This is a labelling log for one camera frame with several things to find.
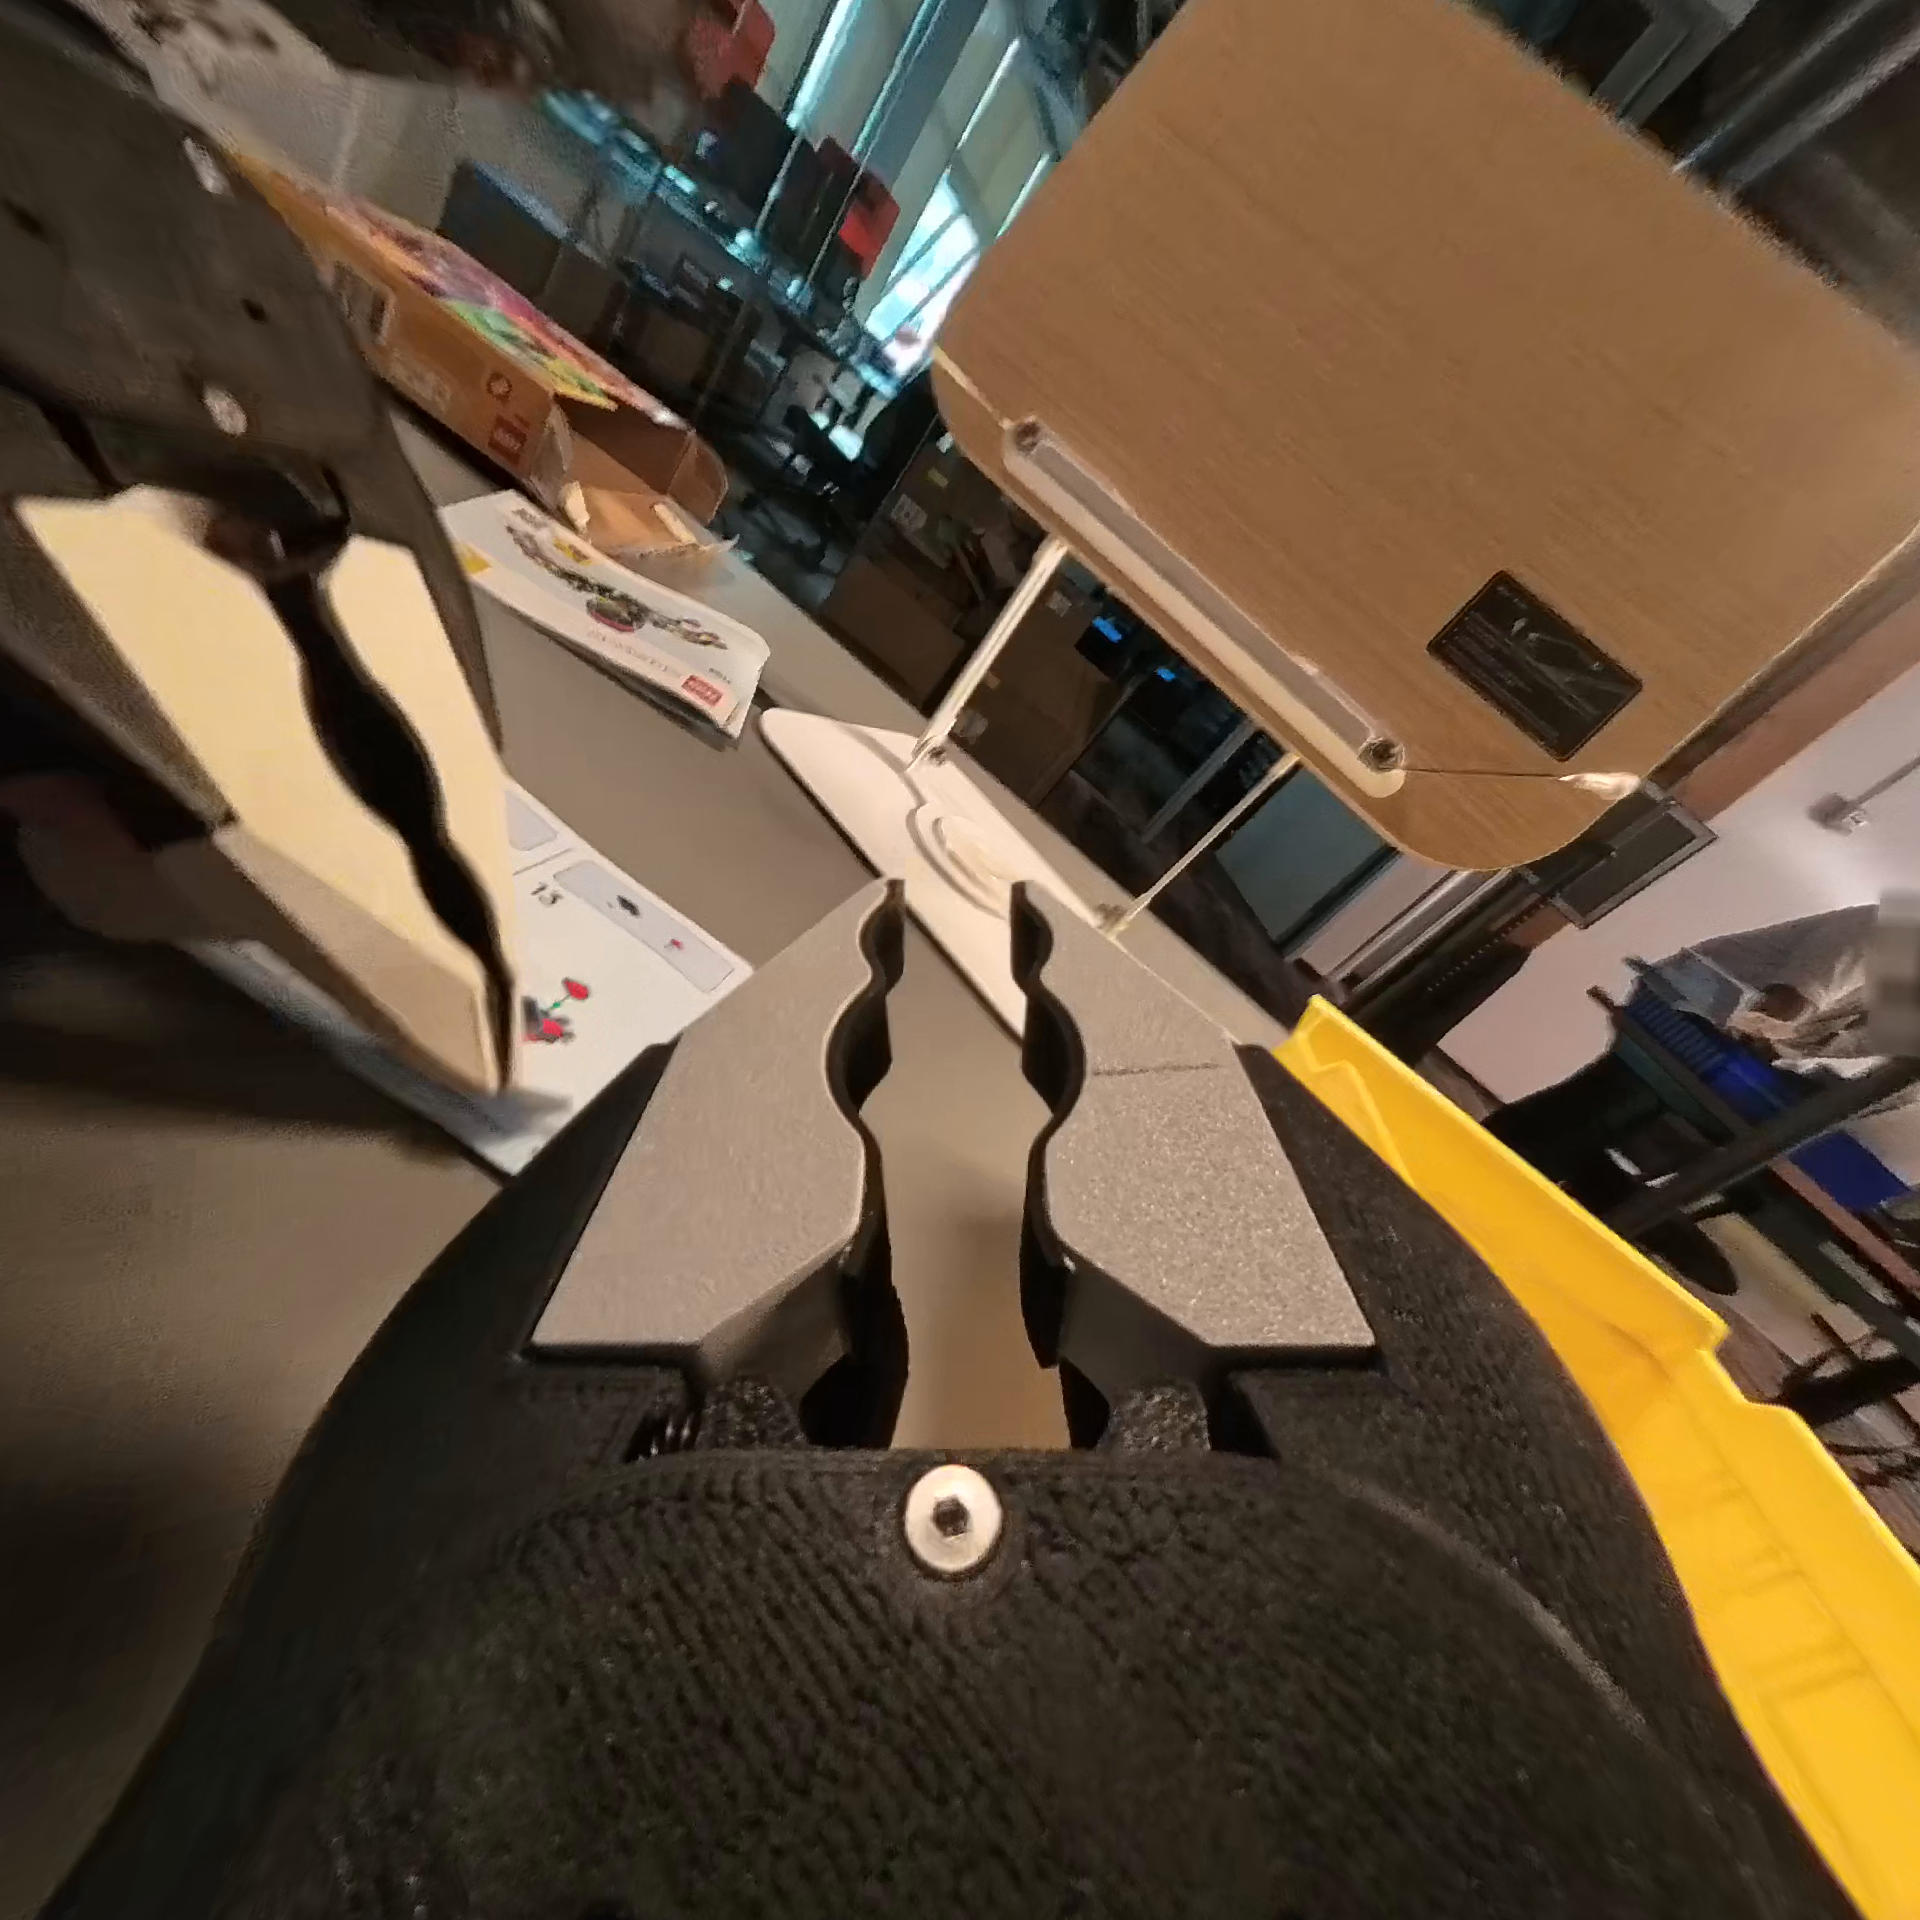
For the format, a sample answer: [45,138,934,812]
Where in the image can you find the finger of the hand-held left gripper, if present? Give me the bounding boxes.
[324,535,521,1039]
[12,484,511,1100]

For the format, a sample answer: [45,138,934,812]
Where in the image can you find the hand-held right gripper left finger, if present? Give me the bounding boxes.
[532,877,911,1448]

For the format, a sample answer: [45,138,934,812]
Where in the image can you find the yellow cardboard lego box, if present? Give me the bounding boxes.
[223,142,733,570]

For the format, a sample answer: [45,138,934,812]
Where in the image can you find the blue storage crates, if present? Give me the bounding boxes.
[1622,960,1920,1215]

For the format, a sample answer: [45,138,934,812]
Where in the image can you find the yellow plastic bin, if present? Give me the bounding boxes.
[1275,994,1920,1920]

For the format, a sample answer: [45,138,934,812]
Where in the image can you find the closed booklet with colourful cover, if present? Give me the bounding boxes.
[438,488,774,741]

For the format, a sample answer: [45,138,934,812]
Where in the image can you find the open instruction booklet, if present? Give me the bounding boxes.
[195,780,754,1180]

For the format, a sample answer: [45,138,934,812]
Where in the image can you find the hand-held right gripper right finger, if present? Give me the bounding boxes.
[1009,879,1380,1370]

